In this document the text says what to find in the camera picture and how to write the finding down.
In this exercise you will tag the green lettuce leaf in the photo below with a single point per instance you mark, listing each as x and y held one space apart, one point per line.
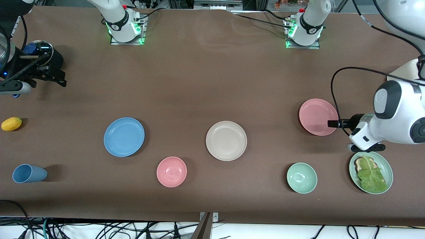
372 176

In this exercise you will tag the aluminium frame extrusion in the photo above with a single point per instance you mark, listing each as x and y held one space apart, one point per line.
20 23

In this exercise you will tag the black frame post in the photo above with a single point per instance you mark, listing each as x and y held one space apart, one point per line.
261 4

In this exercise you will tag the brown table cover sheet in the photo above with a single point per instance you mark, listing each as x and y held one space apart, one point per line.
199 83

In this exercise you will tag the yellow lemon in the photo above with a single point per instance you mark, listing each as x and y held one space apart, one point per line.
11 123

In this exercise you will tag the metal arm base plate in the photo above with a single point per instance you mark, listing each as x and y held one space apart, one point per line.
315 47
114 42

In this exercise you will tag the grey metal box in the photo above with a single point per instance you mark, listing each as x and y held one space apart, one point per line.
215 5

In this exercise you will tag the pink shallow plate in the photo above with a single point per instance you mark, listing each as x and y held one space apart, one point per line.
315 113

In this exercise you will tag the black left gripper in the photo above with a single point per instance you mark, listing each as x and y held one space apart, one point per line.
354 121

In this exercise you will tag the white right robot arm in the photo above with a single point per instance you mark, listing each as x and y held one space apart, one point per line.
119 20

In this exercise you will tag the blue shallow plate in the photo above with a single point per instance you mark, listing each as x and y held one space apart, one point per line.
124 136

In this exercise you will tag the white power strip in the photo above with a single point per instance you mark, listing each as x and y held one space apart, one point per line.
146 4

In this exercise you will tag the orange red decorative items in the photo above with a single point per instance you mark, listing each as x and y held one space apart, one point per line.
285 4

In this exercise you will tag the grey camera stand pole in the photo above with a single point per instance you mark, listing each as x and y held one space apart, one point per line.
204 229

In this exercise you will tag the mint green bowl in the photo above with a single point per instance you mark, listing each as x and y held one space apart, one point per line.
301 178

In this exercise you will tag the glass lid with blue knob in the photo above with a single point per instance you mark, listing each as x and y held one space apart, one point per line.
43 48

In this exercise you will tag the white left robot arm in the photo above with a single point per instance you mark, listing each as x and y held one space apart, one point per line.
401 116

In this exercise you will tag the mint green plate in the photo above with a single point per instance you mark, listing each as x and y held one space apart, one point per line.
383 164

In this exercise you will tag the small pink bowl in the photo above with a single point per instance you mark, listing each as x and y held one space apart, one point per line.
171 171

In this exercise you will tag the blue plastic cup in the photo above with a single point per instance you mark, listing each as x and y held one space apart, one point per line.
30 173

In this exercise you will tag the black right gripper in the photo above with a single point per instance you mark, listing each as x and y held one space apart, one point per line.
53 60

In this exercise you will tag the beige shallow plate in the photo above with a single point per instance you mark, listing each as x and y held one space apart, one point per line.
226 140

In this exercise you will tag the toast slice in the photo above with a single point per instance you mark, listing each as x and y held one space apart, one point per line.
357 165

